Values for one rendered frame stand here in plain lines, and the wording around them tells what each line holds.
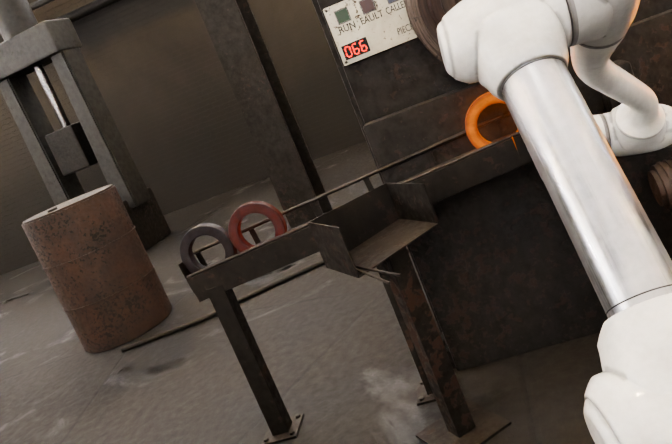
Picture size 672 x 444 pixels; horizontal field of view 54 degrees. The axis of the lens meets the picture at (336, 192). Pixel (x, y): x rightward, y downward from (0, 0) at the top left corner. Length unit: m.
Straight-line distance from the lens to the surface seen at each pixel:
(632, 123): 1.59
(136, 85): 8.88
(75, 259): 4.10
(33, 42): 7.08
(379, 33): 2.04
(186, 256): 2.20
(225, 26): 4.66
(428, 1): 1.87
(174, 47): 8.63
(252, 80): 4.63
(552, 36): 1.05
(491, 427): 1.98
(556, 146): 0.96
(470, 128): 1.95
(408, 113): 2.02
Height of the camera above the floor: 1.10
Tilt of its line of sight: 11 degrees down
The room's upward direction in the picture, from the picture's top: 22 degrees counter-clockwise
